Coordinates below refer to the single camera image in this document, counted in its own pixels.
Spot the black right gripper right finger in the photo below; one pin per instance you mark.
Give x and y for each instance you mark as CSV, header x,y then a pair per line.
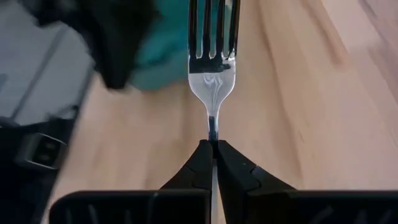
x,y
239,177

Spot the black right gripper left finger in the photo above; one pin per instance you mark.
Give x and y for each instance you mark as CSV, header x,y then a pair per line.
x,y
199,171

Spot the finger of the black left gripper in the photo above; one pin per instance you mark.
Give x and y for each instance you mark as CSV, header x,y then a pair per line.
x,y
121,40

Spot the teal plastic bin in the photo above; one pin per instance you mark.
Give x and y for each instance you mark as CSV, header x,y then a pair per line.
x,y
161,46

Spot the black table frame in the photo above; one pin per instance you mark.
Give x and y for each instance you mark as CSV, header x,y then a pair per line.
x,y
18,193

